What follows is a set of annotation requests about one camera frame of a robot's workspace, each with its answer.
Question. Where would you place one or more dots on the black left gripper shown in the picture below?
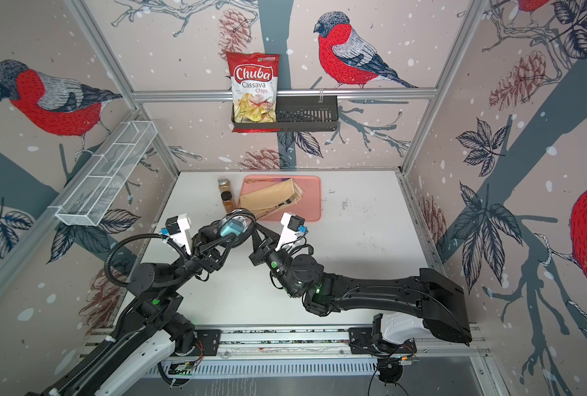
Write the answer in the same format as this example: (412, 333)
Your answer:
(204, 255)

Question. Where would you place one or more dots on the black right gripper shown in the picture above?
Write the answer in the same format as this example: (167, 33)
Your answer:
(262, 251)

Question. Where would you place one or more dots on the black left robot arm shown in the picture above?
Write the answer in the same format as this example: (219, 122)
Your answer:
(150, 329)

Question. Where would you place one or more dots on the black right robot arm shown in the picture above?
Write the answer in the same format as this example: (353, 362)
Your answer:
(430, 296)

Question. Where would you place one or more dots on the pink plastic tray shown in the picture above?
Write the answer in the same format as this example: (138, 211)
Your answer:
(309, 208)

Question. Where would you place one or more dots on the brown spice bottle black cap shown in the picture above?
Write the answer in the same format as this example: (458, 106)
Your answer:
(228, 201)

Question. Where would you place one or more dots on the tan spice jar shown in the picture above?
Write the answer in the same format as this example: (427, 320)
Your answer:
(224, 185)

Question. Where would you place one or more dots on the red cassava chips bag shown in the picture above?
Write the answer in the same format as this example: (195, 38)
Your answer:
(254, 83)

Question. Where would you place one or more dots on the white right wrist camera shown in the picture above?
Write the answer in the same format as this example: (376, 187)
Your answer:
(294, 230)

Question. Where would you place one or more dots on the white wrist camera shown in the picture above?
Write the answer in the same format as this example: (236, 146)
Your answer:
(177, 229)
(294, 230)

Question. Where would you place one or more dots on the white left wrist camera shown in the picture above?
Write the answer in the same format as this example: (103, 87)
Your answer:
(177, 229)

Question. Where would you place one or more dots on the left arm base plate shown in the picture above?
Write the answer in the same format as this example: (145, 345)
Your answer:
(199, 343)

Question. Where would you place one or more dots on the black wall basket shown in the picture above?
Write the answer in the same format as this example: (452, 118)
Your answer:
(297, 114)

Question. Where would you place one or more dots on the white wire mesh basket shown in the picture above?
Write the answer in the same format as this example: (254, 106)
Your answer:
(94, 195)

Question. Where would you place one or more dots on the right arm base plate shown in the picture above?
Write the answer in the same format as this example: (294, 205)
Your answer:
(370, 341)

